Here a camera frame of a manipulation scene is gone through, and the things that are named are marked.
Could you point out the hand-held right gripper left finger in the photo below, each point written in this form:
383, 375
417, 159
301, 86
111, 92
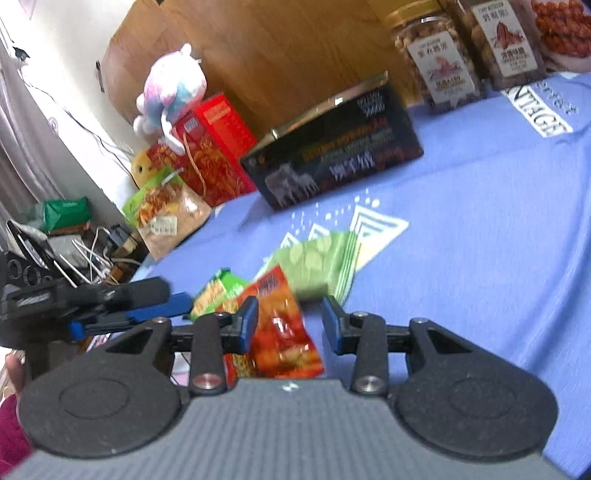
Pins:
250, 321

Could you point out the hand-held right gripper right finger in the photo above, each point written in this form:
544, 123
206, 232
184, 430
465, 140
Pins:
327, 323

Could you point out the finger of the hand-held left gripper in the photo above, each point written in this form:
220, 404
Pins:
138, 290
157, 307

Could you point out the red snack packet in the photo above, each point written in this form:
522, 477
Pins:
281, 332

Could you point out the green yellow snack packet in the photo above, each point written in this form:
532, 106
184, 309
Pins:
217, 290

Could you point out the person's left forearm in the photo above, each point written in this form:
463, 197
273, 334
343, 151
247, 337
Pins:
11, 434

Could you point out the person's left hand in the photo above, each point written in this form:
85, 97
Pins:
14, 374

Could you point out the green leaf-print packet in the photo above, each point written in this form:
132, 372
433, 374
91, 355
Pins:
309, 263

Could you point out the pink packet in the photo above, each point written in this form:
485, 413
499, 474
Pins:
99, 344

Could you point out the grey cloth bag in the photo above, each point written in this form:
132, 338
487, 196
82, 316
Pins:
69, 249

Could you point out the kraft paper snack bag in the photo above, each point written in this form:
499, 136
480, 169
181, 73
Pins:
171, 217

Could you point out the green plastic bag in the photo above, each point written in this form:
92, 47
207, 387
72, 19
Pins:
64, 212

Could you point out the yellow plush toy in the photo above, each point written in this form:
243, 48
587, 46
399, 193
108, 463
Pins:
142, 168

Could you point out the red gold printed box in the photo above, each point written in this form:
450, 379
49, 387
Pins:
161, 154

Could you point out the grey curtain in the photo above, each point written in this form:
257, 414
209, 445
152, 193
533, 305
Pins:
23, 161

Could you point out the red gift bag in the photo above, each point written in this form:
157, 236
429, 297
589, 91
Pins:
217, 147

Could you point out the blue printed cloth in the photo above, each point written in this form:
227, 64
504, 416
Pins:
461, 230

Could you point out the black printed box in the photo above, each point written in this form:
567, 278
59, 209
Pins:
337, 152

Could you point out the pastel plush toy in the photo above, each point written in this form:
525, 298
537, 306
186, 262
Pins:
173, 92

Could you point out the wooden board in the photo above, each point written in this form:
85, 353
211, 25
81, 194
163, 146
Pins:
277, 46

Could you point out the clear nut jar gold lid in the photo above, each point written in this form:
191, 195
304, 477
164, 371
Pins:
434, 60

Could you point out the red-print snack bag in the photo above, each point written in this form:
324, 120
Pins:
563, 27

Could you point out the black wall fixture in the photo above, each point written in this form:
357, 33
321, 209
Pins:
21, 53

